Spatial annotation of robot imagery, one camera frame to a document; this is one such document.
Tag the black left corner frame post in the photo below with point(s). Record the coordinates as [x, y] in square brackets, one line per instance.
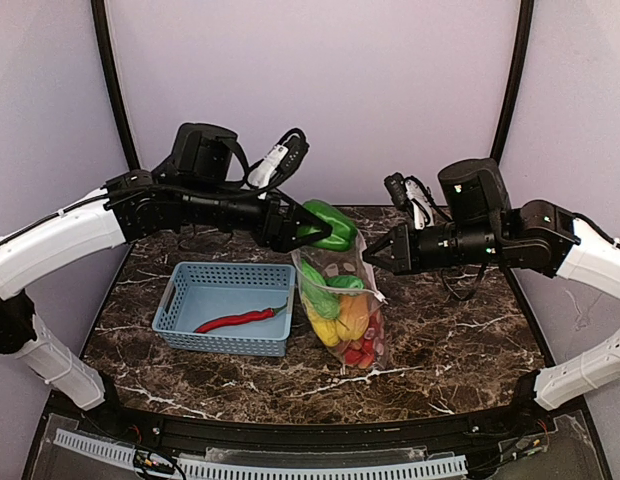
[113, 87]

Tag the black corner frame post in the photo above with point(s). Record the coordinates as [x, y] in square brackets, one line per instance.
[515, 74]
[113, 87]

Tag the red toy chili pepper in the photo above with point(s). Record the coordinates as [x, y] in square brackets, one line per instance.
[240, 319]

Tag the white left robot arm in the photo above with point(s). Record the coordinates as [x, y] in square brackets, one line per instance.
[205, 180]

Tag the black front rail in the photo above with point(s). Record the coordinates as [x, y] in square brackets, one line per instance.
[488, 437]

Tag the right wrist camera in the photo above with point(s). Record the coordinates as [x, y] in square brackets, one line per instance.
[409, 195]

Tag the orange yellow toy mango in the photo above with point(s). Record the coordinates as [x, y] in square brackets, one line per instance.
[353, 317]

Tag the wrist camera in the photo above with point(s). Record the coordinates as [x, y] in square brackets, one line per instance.
[280, 163]
[409, 195]

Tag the black right corner frame post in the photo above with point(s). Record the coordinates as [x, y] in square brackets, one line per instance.
[515, 74]

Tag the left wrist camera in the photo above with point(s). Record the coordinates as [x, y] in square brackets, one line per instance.
[280, 163]

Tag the red toy lychee bunch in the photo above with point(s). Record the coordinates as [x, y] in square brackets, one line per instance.
[369, 350]

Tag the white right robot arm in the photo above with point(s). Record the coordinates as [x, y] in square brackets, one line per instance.
[483, 228]

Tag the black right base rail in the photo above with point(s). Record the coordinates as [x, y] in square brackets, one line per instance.
[530, 317]

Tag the green toy chili pepper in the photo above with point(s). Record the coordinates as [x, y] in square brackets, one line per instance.
[346, 282]

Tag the light blue plastic basket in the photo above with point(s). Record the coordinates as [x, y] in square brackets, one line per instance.
[198, 292]

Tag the green toy bitter gourd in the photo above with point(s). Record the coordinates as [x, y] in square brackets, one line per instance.
[325, 303]

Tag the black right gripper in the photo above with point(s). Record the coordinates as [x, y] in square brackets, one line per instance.
[403, 248]

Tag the clear zip top bag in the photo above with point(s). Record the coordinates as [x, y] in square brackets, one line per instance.
[330, 264]

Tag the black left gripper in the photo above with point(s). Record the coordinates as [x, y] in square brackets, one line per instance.
[275, 226]

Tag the green toy bell pepper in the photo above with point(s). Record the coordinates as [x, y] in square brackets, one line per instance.
[344, 231]

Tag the white slotted cable duct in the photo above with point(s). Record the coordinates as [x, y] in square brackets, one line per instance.
[218, 463]

